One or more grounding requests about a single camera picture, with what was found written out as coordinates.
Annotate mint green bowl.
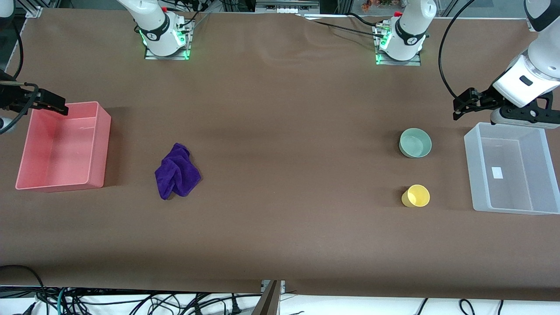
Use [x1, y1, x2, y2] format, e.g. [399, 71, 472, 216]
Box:
[399, 128, 432, 158]

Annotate colourful background items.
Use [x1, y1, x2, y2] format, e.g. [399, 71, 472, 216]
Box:
[361, 0, 395, 12]

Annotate translucent plastic bin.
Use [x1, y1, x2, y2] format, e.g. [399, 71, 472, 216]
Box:
[464, 122, 560, 215]

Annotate aluminium frame strut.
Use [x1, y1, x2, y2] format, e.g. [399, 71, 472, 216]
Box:
[253, 280, 286, 315]

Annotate black base cable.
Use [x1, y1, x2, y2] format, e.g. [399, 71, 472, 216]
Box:
[302, 12, 388, 38]

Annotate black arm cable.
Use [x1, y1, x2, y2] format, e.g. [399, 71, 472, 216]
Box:
[439, 0, 477, 99]
[11, 20, 25, 81]

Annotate pink plastic bin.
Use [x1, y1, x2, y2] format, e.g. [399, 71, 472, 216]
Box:
[15, 101, 112, 192]

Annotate aluminium profile rail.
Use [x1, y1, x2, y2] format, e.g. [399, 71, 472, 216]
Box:
[24, 0, 45, 18]

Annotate purple cloth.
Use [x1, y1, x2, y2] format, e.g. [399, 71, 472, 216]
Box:
[154, 143, 202, 200]

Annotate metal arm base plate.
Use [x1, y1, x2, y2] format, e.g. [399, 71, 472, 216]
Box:
[374, 24, 423, 67]
[144, 20, 194, 60]

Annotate yellow cup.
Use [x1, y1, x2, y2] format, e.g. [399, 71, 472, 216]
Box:
[401, 184, 431, 208]

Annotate white power strip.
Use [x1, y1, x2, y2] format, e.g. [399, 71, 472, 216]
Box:
[256, 0, 338, 14]

